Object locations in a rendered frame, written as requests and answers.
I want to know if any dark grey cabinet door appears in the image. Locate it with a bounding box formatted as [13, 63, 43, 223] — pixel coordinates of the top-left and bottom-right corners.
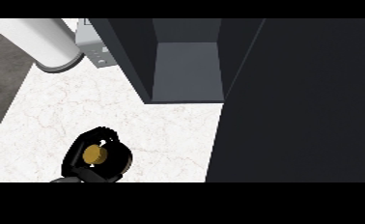
[204, 17, 365, 183]

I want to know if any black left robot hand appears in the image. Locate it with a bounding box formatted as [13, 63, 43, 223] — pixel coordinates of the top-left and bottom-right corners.
[61, 126, 126, 183]

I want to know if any dark grey open cabinet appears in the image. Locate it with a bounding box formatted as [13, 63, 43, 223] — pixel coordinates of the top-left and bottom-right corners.
[89, 17, 268, 105]

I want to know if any dark wine bottle gold cap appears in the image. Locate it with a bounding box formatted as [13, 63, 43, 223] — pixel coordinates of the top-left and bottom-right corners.
[81, 139, 135, 176]

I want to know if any pale grey boxy appliance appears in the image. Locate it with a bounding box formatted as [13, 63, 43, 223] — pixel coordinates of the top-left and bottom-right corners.
[74, 17, 115, 70]

